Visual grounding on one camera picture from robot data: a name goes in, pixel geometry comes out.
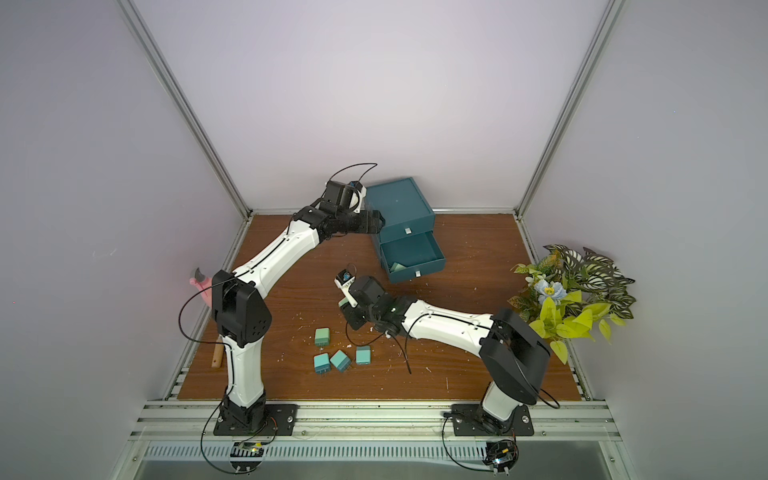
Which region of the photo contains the teal plug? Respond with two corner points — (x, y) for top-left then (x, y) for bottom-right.
(330, 350), (351, 372)
(313, 353), (332, 375)
(355, 346), (371, 365)

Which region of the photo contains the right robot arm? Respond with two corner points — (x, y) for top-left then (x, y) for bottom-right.
(334, 271), (552, 421)

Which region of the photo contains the artificial green plant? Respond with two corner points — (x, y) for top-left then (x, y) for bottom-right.
(509, 244), (636, 364)

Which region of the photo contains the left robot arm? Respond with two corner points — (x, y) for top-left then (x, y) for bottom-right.
(212, 206), (385, 431)

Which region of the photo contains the green wooden-handled tool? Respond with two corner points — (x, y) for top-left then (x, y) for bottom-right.
(211, 343), (224, 369)

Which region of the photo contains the teal three-drawer cabinet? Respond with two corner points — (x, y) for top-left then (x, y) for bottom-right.
(365, 177), (435, 257)

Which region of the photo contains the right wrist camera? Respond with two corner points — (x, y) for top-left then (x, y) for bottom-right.
(334, 269), (358, 308)

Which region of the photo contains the left electronics board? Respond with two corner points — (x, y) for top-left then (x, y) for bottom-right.
(229, 441), (266, 475)

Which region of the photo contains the right electronics board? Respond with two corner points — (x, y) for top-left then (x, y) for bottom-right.
(483, 438), (520, 475)

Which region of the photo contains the teal top drawer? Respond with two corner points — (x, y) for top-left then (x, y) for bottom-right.
(375, 214), (435, 243)

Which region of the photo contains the electronics board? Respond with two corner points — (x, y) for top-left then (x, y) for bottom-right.
(483, 438), (520, 475)
(229, 441), (266, 475)

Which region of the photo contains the aluminium front rail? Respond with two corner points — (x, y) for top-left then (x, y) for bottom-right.
(129, 400), (621, 441)

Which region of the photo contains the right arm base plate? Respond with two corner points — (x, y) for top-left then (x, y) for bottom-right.
(448, 403), (534, 437)

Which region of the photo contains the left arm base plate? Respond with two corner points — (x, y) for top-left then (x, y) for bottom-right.
(213, 403), (299, 437)

